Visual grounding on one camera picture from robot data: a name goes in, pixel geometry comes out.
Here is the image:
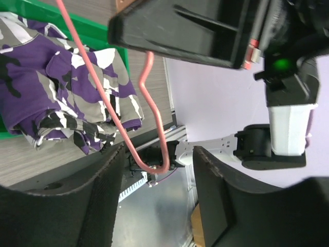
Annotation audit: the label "pink wire hanger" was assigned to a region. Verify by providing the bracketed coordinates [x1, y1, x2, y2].
[56, 0, 171, 175]

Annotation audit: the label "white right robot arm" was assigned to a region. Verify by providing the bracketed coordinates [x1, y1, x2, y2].
[108, 1, 328, 170]

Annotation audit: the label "purple camouflage trousers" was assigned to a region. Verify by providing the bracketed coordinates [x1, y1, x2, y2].
[0, 14, 145, 155]

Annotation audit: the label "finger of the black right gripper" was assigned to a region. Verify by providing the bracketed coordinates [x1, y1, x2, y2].
[108, 1, 265, 69]

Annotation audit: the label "white slotted cable duct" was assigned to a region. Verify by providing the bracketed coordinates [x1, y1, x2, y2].
[118, 171, 148, 203]

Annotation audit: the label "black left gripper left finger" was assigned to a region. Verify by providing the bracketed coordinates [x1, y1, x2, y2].
[1, 145, 125, 246]

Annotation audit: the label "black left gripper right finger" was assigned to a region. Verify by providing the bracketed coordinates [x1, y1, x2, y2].
[193, 146, 328, 246]

